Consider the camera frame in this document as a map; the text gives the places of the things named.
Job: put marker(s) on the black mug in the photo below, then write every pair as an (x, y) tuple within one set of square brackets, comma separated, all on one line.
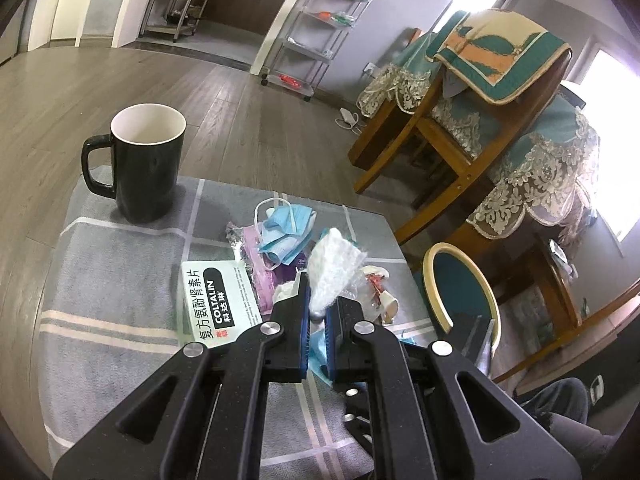
[(145, 180)]

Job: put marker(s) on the purple packet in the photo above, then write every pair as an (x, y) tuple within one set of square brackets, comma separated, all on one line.
[(255, 272)]

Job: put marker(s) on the white door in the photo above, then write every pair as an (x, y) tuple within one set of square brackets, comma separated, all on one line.
[(70, 0)]

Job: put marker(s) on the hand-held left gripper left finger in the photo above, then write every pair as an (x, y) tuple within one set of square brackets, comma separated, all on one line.
[(304, 332)]

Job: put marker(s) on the blue face mask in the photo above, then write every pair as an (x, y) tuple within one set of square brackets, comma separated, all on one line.
[(315, 360), (285, 232)]

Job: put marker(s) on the white tissue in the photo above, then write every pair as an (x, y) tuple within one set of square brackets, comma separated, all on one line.
[(285, 292)]

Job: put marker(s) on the white plastic wrapper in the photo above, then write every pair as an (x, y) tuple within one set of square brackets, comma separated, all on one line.
[(327, 270)]

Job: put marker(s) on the person's jeans leg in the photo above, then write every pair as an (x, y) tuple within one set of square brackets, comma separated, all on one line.
[(565, 430)]

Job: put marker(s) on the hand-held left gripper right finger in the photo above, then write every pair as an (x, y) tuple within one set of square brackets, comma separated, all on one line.
[(329, 342)]

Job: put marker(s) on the white green medicine box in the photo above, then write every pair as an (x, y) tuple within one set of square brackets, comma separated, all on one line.
[(220, 300)]

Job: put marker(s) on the teal lace tablecloth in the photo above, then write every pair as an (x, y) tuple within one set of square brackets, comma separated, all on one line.
[(545, 160)]

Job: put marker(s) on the brown kitchen cabinet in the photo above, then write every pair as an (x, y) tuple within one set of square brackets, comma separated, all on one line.
[(240, 5)]

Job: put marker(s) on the white shelf cart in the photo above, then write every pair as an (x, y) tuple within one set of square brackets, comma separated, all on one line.
[(310, 50)]

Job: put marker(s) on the teal bin with cream rim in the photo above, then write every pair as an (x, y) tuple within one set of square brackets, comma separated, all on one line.
[(460, 290)]

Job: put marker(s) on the wooden chair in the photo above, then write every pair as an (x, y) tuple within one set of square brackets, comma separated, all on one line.
[(530, 105)]

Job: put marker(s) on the clear snack wrapper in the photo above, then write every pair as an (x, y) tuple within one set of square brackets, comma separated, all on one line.
[(380, 290)]

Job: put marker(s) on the grey checked tablecloth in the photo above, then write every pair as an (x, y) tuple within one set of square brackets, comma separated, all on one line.
[(100, 285)]

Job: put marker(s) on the white power strip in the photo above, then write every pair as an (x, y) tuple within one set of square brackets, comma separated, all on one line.
[(345, 117)]

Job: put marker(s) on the teal patterned blanket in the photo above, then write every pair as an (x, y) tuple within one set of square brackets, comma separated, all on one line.
[(500, 45)]

